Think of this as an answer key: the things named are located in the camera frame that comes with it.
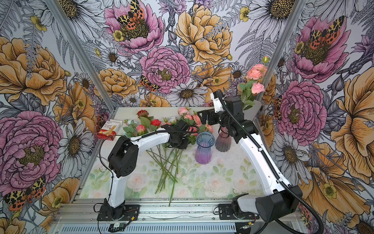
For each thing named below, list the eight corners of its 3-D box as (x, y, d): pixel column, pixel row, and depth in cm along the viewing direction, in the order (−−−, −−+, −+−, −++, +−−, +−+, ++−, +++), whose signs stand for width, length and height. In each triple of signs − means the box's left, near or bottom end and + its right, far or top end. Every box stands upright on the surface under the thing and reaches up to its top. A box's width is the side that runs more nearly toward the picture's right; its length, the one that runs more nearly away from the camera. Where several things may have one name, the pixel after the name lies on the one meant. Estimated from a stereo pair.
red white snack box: (97, 138, 103) (95, 136, 101) (108, 120, 113) (107, 118, 112) (113, 140, 102) (111, 138, 100) (123, 121, 112) (122, 120, 111)
